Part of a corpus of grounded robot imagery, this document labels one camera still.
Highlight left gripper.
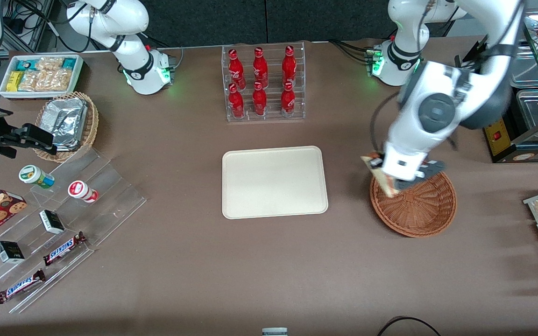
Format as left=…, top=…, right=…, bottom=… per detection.
left=370, top=141, right=432, bottom=192

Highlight triangular packaged sandwich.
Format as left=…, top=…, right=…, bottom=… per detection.
left=361, top=154, right=403, bottom=199

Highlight brown round wicker basket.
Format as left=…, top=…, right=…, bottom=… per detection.
left=370, top=170, right=457, bottom=238

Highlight light wicker basket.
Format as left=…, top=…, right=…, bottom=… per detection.
left=35, top=91, right=99, bottom=163

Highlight cream rectangular plastic tray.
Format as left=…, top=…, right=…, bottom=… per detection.
left=222, top=146, right=329, bottom=220

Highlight green lid yogurt cup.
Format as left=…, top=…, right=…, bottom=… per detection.
left=19, top=165, right=56, bottom=189

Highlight silver foil wrapped package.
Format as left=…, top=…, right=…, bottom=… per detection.
left=39, top=98, right=88, bottom=152

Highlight white snack bin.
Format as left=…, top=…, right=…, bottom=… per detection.
left=0, top=54, right=85, bottom=101

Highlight yellow snack pack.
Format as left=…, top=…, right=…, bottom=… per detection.
left=7, top=71, right=25, bottom=92

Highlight red lid yogurt cup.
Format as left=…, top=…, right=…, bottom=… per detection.
left=68, top=180, right=99, bottom=203

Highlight small black carton box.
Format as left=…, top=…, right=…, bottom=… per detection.
left=0, top=241, right=25, bottom=264
left=39, top=210, right=65, bottom=235

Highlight clear acrylic tiered stand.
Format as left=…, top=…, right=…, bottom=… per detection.
left=0, top=147, right=148, bottom=314

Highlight Snickers chocolate bar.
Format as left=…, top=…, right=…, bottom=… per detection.
left=43, top=231, right=87, bottom=266
left=0, top=269, right=46, bottom=304

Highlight black box with yellow panel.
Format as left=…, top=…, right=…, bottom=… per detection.
left=454, top=40, right=529, bottom=164

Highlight red cola bottle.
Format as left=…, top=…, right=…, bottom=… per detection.
left=253, top=47, right=269, bottom=89
left=228, top=49, right=246, bottom=90
left=252, top=82, right=268, bottom=117
left=281, top=81, right=296, bottom=118
left=229, top=83, right=246, bottom=119
left=283, top=45, right=297, bottom=87

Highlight clear acrylic bottle rack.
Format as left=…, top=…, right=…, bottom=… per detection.
left=221, top=41, right=306, bottom=123

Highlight glass food display case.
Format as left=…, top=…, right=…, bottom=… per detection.
left=507, top=7, right=538, bottom=162

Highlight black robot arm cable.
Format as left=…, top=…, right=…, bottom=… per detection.
left=370, top=96, right=403, bottom=153

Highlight black arm base cables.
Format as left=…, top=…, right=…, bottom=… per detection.
left=329, top=39, right=375, bottom=64

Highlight aluminium frame post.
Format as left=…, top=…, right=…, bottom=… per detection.
left=0, top=0, right=57, bottom=52

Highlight black cable loop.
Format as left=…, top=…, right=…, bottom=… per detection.
left=376, top=316, right=443, bottom=336

